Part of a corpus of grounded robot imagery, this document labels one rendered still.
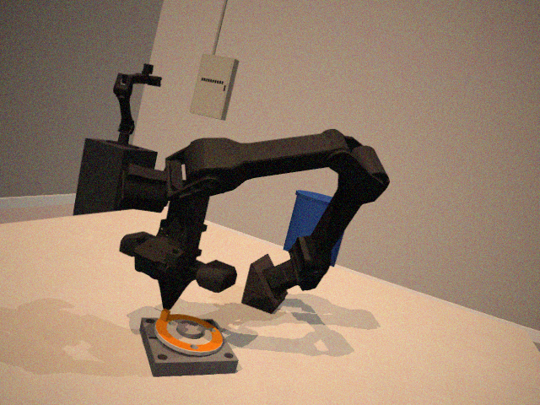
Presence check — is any orange round plate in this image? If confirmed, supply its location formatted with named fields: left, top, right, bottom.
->
left=154, top=309, right=223, bottom=356

